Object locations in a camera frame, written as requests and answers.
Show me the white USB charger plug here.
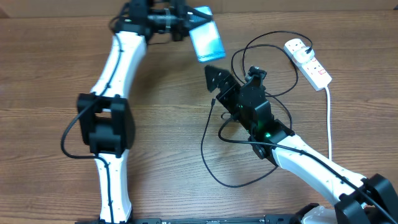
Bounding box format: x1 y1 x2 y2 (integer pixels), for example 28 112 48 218
293 47 315 65

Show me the black USB charging cable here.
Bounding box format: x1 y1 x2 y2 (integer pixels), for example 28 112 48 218
200 30 314 189

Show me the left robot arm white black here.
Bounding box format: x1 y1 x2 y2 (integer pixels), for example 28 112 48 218
76 0 213 223

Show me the white power strip cord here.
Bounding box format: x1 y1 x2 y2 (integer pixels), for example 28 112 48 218
324 86 333 161

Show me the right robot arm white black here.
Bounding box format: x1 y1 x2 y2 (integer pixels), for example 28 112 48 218
205 65 397 223

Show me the white power strip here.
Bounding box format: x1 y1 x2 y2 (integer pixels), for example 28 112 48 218
284 39 332 93

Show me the Galaxy smartphone blue screen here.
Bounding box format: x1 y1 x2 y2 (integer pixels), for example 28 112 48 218
189 20 226 63

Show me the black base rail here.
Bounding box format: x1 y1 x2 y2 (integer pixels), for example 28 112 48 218
74 214 312 224

